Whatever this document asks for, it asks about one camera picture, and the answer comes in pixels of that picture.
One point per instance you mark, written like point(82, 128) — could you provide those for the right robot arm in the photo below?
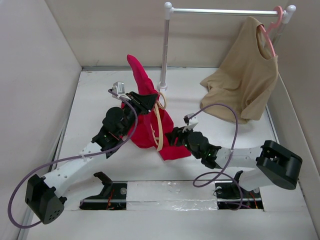
point(268, 164)

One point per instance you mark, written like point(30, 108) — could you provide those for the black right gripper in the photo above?
point(177, 131)

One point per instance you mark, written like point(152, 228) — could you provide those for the red t shirt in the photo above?
point(142, 136)

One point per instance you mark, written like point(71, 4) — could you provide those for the white clothes rack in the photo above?
point(271, 34)

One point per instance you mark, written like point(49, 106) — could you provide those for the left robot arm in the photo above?
point(46, 195)

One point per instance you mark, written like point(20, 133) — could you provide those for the beige plastic hanger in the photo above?
point(159, 140)

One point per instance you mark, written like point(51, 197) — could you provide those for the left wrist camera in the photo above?
point(117, 90)

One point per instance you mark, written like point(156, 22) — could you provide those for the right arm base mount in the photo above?
point(230, 197)

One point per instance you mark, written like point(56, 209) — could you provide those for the beige t shirt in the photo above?
point(238, 91)

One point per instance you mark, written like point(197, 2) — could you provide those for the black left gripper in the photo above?
point(143, 103)

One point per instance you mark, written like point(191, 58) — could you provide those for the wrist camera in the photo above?
point(117, 90)
point(191, 121)

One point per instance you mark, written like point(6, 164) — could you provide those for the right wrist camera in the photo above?
point(191, 121)

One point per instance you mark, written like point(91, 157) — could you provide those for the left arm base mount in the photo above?
point(112, 197)

